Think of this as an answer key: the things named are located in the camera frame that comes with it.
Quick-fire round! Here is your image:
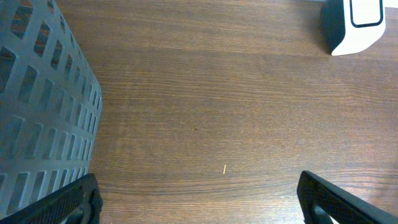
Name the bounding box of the white barcode scanner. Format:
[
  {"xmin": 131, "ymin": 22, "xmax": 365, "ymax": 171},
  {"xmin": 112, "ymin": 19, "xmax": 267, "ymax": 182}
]
[{"xmin": 320, "ymin": 0, "xmax": 386, "ymax": 56}]

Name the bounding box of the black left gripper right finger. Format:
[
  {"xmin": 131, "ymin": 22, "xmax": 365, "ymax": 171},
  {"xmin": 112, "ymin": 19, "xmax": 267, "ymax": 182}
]
[{"xmin": 297, "ymin": 170, "xmax": 397, "ymax": 224}]

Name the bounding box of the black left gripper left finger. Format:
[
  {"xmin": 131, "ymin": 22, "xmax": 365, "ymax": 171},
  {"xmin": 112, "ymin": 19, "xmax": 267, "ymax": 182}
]
[{"xmin": 1, "ymin": 173, "xmax": 103, "ymax": 224}]

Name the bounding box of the dark grey plastic basket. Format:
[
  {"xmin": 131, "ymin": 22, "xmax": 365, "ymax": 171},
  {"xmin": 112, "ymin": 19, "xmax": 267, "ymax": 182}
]
[{"xmin": 1, "ymin": 0, "xmax": 103, "ymax": 218}]

